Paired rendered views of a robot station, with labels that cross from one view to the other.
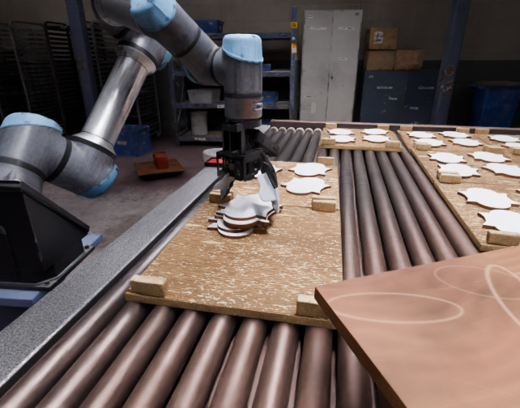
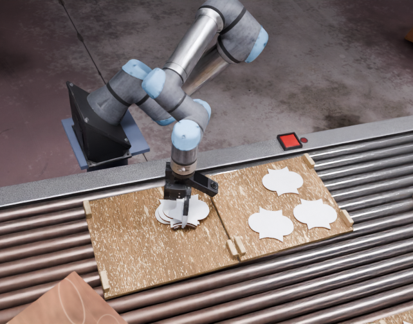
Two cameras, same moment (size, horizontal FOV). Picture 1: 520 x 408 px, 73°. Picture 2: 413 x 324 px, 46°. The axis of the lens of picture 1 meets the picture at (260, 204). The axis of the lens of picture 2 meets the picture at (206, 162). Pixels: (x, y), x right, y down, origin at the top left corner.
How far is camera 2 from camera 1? 1.23 m
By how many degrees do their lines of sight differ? 49
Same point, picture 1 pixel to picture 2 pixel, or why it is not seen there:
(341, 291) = (74, 281)
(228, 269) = (123, 231)
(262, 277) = (124, 250)
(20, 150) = (119, 88)
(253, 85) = (178, 159)
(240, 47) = (174, 137)
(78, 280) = (89, 177)
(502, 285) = not seen: outside the picture
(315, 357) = not seen: hidden behind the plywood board
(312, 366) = not seen: hidden behind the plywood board
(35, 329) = (53, 188)
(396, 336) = (53, 305)
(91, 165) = (157, 109)
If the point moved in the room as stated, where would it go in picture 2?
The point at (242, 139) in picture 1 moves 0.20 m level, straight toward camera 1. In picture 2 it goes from (171, 178) to (108, 205)
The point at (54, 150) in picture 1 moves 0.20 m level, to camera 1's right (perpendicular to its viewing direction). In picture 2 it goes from (138, 94) to (165, 128)
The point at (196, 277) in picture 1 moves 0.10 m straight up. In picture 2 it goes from (109, 222) to (107, 202)
